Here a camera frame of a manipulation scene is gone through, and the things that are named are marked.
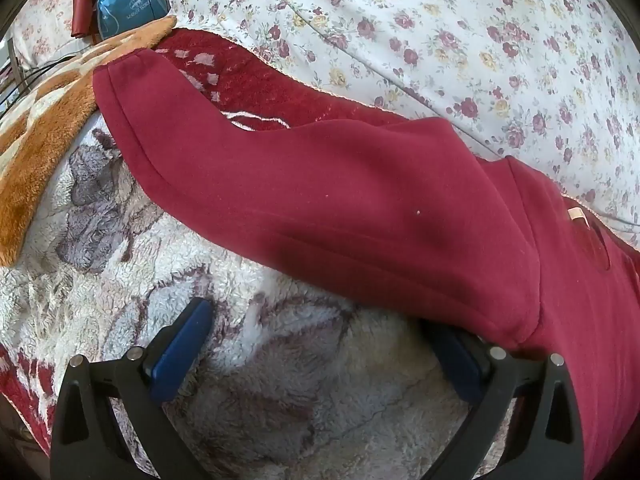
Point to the pale floral bed sheet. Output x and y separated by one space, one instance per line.
47 20

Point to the blue plastic bag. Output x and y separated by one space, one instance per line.
130 7

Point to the orange plush blanket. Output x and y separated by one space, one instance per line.
45 145

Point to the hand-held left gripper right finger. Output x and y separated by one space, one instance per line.
462 365

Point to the dark red sweatshirt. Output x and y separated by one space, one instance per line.
325 210

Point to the white floral quilt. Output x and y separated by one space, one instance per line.
425 35

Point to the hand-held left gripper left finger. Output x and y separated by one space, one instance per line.
181 352

